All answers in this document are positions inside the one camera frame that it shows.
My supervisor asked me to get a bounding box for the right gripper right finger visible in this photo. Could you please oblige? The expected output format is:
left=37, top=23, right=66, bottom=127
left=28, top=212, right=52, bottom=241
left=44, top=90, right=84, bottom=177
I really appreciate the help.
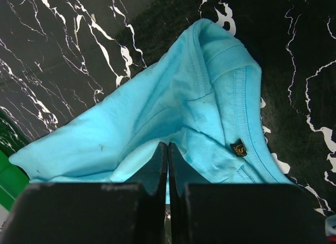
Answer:
left=168, top=143, right=328, bottom=243

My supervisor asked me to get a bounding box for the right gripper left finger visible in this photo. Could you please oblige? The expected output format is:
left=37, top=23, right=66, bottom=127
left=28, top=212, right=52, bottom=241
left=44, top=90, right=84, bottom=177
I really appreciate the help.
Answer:
left=1, top=143, right=167, bottom=243

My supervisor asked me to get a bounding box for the cyan polo shirt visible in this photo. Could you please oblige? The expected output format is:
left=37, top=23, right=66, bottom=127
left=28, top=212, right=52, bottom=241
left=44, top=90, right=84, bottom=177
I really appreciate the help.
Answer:
left=8, top=18, right=295, bottom=205

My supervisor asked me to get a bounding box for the green plastic bin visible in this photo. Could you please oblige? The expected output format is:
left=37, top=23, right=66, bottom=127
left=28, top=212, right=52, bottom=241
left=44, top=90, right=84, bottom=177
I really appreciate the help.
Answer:
left=0, top=151, right=29, bottom=211

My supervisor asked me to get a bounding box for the black marble pattern mat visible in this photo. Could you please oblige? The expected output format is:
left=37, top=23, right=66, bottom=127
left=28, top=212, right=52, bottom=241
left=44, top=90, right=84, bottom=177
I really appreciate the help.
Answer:
left=1, top=0, right=335, bottom=218

